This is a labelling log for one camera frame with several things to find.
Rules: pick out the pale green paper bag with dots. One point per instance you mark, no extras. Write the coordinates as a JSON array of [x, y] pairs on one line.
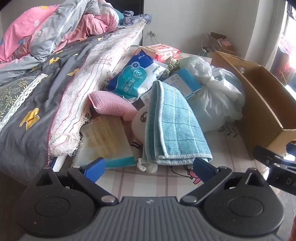
[[205, 51]]

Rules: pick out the hanging pink red garment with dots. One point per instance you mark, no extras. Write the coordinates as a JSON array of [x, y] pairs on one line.
[[286, 55]]

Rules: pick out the blue white soft packet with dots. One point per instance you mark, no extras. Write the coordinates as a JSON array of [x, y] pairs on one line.
[[134, 76]]

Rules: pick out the green patterned scrunchie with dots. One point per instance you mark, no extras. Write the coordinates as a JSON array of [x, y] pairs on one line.
[[173, 63]]

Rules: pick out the blue checked towel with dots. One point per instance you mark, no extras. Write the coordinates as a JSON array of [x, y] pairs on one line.
[[178, 125]]

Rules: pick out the green patterned lace pillow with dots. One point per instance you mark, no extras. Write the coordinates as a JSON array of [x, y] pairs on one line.
[[13, 97]]

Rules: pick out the white tied plastic bag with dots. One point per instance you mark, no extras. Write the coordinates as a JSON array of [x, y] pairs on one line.
[[219, 102]]

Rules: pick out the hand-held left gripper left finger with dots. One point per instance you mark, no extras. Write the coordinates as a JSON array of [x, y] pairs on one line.
[[95, 168]]

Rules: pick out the open printed cardboard box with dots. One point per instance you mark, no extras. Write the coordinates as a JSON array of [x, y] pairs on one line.
[[219, 45]]

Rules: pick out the clear cotton swab packet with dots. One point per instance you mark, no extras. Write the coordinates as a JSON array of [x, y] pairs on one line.
[[106, 141]]

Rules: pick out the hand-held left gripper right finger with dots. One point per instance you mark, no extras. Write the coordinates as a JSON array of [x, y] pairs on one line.
[[204, 168]]

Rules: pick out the pink grey floral quilt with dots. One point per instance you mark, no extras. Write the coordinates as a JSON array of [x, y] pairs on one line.
[[46, 30]]

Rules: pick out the grey bedsheet with yellow flowers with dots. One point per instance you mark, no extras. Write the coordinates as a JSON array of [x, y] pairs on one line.
[[34, 92]]

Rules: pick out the large brown cardboard box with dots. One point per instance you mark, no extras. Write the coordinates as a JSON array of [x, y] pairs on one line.
[[256, 97]]

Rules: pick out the blue white flat box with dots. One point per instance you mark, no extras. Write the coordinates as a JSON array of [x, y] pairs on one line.
[[182, 81]]

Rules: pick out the white wall socket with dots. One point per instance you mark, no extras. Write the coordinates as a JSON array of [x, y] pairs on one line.
[[153, 33]]

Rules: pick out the pink wet wipes pack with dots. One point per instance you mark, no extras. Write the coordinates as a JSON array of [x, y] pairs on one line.
[[159, 52]]

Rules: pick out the pink textured cloth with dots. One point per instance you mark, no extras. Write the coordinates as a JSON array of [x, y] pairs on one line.
[[111, 105]]

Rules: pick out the teal printed cloth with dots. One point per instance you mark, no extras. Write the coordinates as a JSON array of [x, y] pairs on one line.
[[120, 16]]

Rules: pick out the lavender cloth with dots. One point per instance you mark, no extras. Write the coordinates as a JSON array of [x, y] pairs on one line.
[[136, 18]]

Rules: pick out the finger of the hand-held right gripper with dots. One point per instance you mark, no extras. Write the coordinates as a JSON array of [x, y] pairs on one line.
[[292, 151], [266, 155]]

